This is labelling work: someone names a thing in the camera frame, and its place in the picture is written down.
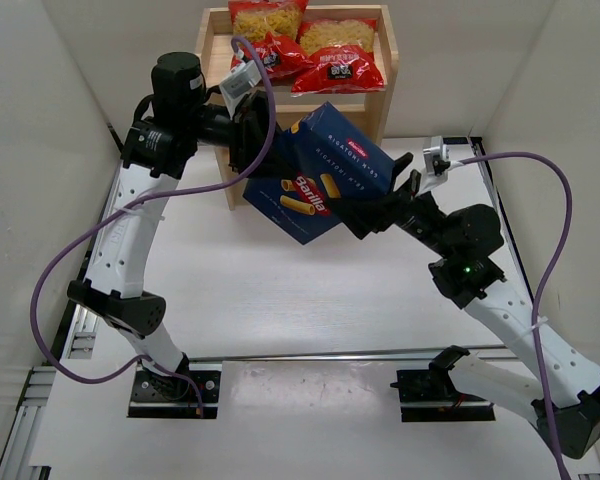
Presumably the blue Barilla rigatoni box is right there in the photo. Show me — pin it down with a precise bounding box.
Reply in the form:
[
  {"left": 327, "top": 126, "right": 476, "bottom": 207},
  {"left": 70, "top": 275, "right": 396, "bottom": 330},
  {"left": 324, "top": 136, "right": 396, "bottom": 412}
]
[{"left": 243, "top": 102, "right": 394, "bottom": 245}]

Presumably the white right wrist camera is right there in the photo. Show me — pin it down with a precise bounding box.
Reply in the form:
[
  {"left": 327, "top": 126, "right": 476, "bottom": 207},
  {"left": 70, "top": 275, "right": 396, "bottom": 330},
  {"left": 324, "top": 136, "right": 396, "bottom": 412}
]
[{"left": 417, "top": 136, "right": 452, "bottom": 196}]

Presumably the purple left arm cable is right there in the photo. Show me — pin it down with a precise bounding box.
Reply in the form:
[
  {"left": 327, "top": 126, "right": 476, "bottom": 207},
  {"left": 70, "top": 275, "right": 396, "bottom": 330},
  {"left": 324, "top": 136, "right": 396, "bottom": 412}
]
[{"left": 30, "top": 35, "right": 277, "bottom": 419}]

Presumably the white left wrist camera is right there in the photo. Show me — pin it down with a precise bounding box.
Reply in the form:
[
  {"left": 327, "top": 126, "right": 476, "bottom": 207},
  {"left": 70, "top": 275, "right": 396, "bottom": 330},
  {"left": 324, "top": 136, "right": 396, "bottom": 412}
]
[{"left": 219, "top": 60, "right": 262, "bottom": 118}]

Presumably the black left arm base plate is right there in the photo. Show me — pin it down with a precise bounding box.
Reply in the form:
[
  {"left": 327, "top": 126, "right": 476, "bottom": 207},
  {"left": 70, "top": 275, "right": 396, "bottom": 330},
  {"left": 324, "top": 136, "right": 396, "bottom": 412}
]
[{"left": 127, "top": 361, "right": 222, "bottom": 420}]

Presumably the wooden three-tier shelf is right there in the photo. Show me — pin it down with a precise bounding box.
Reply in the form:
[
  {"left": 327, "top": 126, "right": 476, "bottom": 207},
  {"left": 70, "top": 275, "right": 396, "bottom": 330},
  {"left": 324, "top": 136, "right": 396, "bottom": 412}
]
[{"left": 193, "top": 4, "right": 400, "bottom": 211}]

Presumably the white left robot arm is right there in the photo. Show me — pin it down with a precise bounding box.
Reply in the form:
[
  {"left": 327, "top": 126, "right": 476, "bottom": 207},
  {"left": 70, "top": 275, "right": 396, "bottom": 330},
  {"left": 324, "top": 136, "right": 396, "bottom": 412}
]
[{"left": 68, "top": 52, "right": 277, "bottom": 400}]

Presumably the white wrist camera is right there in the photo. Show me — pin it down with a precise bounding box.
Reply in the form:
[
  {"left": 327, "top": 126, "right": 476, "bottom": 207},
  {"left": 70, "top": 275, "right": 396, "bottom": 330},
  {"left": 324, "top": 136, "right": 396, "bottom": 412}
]
[
  {"left": 417, "top": 136, "right": 452, "bottom": 196},
  {"left": 219, "top": 60, "right": 262, "bottom": 118}
]

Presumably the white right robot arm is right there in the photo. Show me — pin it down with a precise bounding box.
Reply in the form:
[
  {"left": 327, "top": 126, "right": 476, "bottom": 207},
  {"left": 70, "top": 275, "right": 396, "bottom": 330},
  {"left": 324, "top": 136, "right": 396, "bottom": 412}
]
[{"left": 329, "top": 161, "right": 600, "bottom": 459}]

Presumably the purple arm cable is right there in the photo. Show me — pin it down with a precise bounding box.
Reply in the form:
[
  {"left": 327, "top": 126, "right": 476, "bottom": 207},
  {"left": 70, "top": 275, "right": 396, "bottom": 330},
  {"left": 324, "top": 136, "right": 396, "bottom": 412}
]
[
  {"left": 30, "top": 35, "right": 277, "bottom": 419},
  {"left": 444, "top": 152, "right": 576, "bottom": 480}
]

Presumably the red fusilli pasta bag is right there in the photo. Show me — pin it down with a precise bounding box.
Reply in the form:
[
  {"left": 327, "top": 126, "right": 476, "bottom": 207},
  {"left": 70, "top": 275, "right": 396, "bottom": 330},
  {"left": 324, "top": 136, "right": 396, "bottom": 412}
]
[
  {"left": 291, "top": 18, "right": 385, "bottom": 96},
  {"left": 228, "top": 0, "right": 315, "bottom": 80}
]

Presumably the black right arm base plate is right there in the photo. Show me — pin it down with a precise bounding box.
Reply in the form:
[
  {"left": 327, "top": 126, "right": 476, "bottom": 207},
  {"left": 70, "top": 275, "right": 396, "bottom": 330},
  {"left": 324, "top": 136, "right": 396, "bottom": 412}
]
[{"left": 390, "top": 369, "right": 496, "bottom": 423}]

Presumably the aluminium table rail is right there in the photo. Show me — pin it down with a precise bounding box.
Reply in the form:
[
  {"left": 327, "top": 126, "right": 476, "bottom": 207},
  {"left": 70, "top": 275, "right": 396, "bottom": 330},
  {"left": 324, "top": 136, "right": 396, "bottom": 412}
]
[{"left": 0, "top": 161, "right": 149, "bottom": 479}]

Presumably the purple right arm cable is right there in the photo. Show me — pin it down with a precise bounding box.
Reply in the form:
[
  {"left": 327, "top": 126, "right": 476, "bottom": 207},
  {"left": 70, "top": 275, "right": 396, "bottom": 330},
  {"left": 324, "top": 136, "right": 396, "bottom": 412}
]
[{"left": 444, "top": 152, "right": 576, "bottom": 480}]

